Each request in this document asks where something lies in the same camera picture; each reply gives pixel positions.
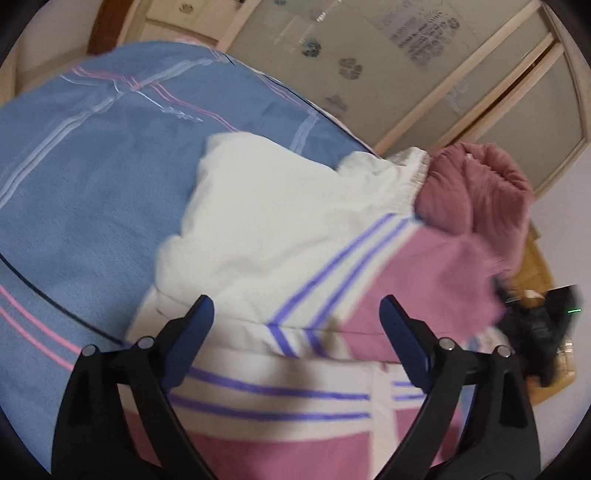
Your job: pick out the dusty pink quilt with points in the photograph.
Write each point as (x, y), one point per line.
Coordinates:
(485, 194)

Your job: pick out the blue striped bed sheet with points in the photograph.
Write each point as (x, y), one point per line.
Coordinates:
(92, 207)

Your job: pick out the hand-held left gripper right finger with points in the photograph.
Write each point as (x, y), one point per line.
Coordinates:
(406, 341)

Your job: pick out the pink and white striped jacket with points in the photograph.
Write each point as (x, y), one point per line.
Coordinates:
(277, 230)

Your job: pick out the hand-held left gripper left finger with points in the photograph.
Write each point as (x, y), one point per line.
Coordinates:
(191, 341)

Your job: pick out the beige drawer cabinet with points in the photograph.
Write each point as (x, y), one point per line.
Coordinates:
(171, 18)

